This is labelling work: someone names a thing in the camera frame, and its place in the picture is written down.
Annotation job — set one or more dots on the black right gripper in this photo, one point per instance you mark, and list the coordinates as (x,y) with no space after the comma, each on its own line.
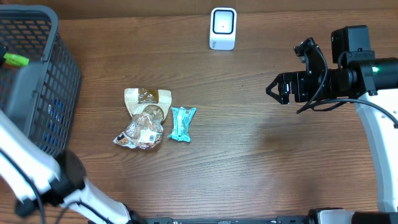
(282,79)

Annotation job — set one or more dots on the teal snack packet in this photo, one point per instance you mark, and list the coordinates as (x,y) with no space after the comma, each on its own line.
(182,117)

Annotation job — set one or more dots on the beige nut snack bag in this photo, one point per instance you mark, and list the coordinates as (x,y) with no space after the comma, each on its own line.
(148,110)

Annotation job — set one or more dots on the green candy packet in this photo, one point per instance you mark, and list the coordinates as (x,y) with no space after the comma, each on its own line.
(16,60)

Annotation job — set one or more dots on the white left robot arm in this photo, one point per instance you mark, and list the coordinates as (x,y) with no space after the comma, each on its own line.
(37,178)

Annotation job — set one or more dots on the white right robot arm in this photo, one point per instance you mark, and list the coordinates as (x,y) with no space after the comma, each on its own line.
(370,84)

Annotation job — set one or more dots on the white barcode scanner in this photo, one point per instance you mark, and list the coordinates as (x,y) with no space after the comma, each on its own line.
(223,28)

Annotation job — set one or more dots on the grey plastic basket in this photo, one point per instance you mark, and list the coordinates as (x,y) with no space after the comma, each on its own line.
(40,98)

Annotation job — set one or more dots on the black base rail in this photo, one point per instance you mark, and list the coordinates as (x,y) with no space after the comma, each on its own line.
(224,220)

